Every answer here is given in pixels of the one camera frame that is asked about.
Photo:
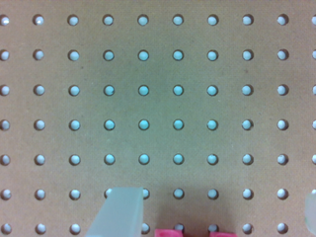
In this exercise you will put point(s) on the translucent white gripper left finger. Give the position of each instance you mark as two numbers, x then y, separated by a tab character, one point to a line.
120	216

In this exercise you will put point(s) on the pink block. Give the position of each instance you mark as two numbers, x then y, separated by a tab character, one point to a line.
179	233

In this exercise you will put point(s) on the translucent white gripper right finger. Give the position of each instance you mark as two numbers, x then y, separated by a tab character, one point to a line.
310	212

